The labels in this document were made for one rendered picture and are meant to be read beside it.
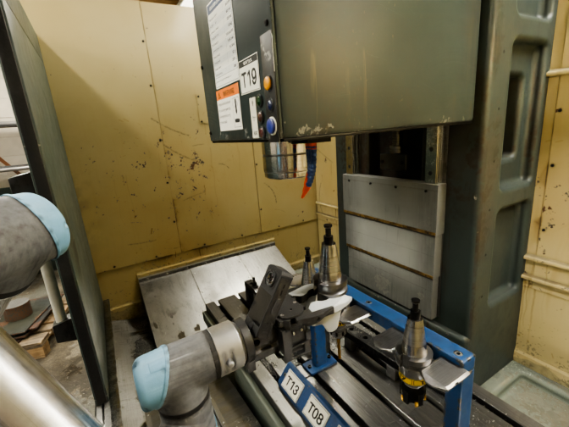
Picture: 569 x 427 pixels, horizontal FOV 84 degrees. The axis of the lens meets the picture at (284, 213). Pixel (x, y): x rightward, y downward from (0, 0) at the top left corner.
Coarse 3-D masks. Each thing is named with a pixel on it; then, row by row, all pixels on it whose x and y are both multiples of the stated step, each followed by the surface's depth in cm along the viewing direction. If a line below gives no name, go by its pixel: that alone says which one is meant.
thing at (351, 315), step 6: (354, 306) 75; (348, 312) 72; (354, 312) 72; (360, 312) 72; (366, 312) 72; (342, 318) 71; (348, 318) 70; (354, 318) 70; (360, 318) 70; (366, 318) 70
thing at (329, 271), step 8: (328, 248) 56; (336, 248) 57; (320, 256) 57; (328, 256) 56; (336, 256) 56; (320, 264) 57; (328, 264) 56; (336, 264) 56; (320, 272) 57; (328, 272) 56; (336, 272) 57; (320, 280) 58; (328, 280) 57; (336, 280) 57
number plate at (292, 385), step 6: (288, 372) 92; (288, 378) 91; (294, 378) 90; (282, 384) 92; (288, 384) 90; (294, 384) 89; (300, 384) 87; (288, 390) 89; (294, 390) 88; (300, 390) 86; (294, 396) 87
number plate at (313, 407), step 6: (312, 396) 82; (312, 402) 82; (318, 402) 80; (306, 408) 82; (312, 408) 81; (318, 408) 80; (324, 408) 78; (306, 414) 81; (312, 414) 80; (318, 414) 79; (324, 414) 78; (330, 414) 77; (312, 420) 79; (318, 420) 78; (324, 420) 77; (318, 426) 77; (324, 426) 76
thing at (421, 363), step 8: (400, 344) 59; (400, 352) 57; (432, 352) 57; (400, 360) 58; (408, 360) 55; (416, 360) 55; (424, 360) 55; (432, 360) 56; (408, 368) 57; (416, 368) 56
